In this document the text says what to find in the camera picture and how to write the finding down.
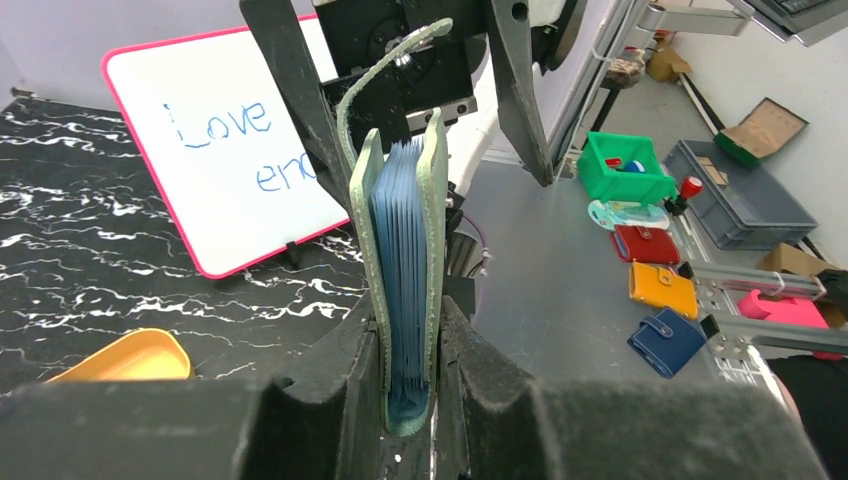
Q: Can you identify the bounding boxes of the tan oval tray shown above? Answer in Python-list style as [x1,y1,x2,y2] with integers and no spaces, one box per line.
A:
[47,328,194,383]

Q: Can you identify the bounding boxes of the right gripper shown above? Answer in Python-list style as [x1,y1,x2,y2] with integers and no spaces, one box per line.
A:
[239,0,585,206]

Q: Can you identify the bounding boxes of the red knob stamp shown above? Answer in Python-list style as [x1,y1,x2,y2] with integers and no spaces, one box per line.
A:
[664,176,703,216]

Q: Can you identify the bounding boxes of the grey plastic crate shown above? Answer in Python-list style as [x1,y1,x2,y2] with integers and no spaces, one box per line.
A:
[663,140,819,251]

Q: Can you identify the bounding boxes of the light blue patterned pouch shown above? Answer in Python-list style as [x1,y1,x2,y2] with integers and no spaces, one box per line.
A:
[587,200,671,231]

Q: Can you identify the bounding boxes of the green plastic bin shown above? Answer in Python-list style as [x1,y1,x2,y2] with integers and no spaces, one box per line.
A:
[577,131,677,205]

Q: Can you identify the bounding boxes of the pink plastic object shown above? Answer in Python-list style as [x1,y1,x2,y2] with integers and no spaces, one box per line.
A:
[736,290,845,330]

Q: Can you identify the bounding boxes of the pink framed whiteboard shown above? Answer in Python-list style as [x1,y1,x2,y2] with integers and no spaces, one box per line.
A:
[101,26,348,279]

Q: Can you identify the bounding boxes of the orange card holder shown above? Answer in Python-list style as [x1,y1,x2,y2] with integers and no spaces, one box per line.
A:
[628,262,698,320]

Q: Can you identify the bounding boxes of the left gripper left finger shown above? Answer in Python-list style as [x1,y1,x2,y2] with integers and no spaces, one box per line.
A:
[1,297,381,479]

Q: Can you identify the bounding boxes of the navy blue card holder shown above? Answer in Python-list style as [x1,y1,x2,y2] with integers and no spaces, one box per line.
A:
[627,307,707,379]

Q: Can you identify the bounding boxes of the cardboard box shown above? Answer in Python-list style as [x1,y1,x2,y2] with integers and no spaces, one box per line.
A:
[713,97,809,168]

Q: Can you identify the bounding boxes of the mint green card holder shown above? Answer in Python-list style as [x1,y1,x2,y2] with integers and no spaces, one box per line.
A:
[336,18,453,437]

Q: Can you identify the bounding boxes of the red card holder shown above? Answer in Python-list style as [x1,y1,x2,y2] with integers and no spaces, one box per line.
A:
[610,225,681,265]

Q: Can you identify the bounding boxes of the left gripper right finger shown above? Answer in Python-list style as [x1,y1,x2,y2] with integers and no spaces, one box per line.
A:
[437,297,826,479]

